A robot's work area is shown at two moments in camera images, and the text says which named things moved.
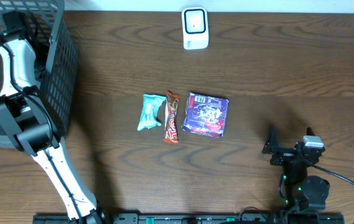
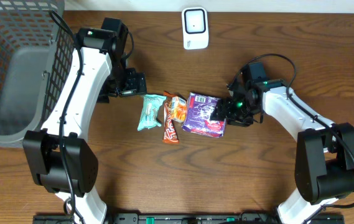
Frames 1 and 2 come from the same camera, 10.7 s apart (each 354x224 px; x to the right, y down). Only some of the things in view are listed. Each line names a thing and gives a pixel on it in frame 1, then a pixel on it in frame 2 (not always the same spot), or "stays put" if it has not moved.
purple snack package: x=205 y=115 stays put
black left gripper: x=13 y=23 -> x=134 y=83
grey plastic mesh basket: x=56 y=68 stays put
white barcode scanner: x=195 y=20 stays put
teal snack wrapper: x=150 y=106 stays put
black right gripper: x=284 y=155 -> x=224 y=107
